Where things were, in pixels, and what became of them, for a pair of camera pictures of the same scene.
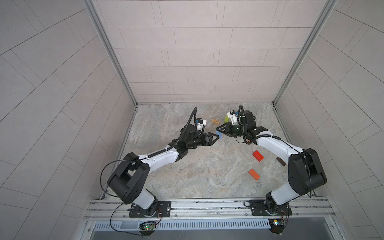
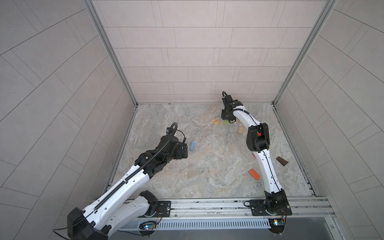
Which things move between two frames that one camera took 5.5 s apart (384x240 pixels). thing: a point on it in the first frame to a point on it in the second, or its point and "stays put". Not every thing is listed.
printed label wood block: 216,122 stays put
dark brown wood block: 283,163 stays put
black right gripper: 227,129 to 223,115
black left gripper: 206,142 to 179,155
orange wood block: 254,174 stays put
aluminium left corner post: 101,30 stays put
